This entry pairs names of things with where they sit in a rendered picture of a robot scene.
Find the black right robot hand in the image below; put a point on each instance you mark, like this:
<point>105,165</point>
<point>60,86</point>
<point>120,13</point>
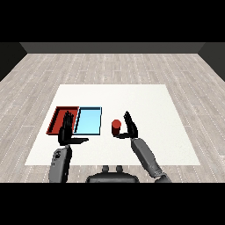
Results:
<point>131,126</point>

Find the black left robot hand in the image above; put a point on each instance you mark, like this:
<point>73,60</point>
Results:
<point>66,133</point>

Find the red shallow open box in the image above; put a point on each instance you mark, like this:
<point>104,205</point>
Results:
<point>57,121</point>

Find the small red can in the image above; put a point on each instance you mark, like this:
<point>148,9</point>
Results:
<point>116,127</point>

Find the light blue shallow open box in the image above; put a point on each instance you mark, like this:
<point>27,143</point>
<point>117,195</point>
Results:
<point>88,120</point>

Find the dark grey robot body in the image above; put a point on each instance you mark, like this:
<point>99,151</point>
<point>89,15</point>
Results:
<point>112,176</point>

